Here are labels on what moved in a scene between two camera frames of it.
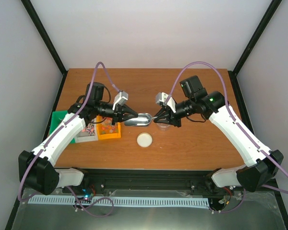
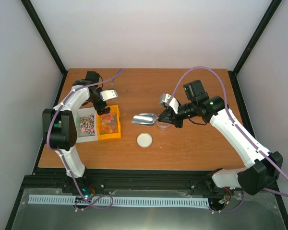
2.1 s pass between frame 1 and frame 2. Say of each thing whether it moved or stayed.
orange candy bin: stayed
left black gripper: moved
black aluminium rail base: stayed
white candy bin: stayed
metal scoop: moved
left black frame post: stayed
